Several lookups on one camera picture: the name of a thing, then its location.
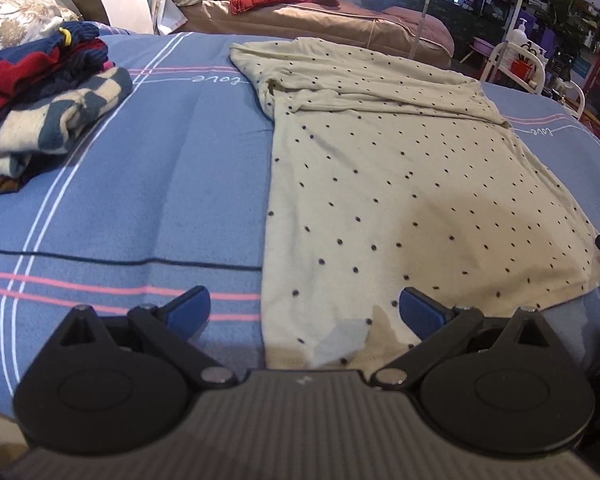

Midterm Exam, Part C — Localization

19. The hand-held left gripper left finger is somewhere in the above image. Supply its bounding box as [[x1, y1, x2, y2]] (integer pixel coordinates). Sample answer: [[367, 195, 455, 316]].
[[55, 285, 239, 391]]

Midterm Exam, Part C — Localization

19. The brown massage bed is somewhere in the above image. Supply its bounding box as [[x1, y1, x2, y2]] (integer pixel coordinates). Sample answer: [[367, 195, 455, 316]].
[[180, 0, 454, 69]]

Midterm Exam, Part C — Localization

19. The clear plastic pole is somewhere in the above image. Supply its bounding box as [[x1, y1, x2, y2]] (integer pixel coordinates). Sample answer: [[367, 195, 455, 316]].
[[414, 0, 444, 57]]

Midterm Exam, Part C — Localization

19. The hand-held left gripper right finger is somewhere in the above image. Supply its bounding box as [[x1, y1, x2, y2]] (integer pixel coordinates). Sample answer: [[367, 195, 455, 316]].
[[370, 287, 554, 391]]

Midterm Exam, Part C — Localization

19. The pink basin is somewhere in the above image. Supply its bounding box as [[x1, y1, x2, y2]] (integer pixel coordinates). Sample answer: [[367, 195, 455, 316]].
[[472, 37, 506, 57]]

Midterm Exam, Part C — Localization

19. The beige polka dot garment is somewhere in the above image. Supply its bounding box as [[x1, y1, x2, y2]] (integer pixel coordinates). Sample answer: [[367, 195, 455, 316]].
[[229, 37, 600, 368]]

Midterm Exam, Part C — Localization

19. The white pump bottle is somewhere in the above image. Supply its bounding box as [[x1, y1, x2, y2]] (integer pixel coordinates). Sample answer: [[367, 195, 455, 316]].
[[507, 19, 531, 57]]

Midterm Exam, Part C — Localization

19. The white metal trolley rack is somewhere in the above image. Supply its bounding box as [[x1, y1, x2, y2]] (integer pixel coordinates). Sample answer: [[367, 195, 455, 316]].
[[480, 0, 600, 143]]

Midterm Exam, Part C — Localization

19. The green potted plant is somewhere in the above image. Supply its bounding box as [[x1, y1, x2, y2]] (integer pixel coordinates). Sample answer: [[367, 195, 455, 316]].
[[544, 0, 592, 37]]

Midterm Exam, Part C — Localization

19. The blue white checked garment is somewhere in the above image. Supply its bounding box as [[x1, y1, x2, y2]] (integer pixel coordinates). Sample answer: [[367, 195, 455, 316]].
[[0, 66, 134, 179]]

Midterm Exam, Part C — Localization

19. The floral beige pillow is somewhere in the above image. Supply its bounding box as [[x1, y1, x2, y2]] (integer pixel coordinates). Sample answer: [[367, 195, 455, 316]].
[[0, 0, 81, 56]]

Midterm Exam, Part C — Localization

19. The blue plaid bedsheet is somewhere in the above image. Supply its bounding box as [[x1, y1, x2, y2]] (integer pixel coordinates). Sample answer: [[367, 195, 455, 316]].
[[0, 22, 600, 416]]

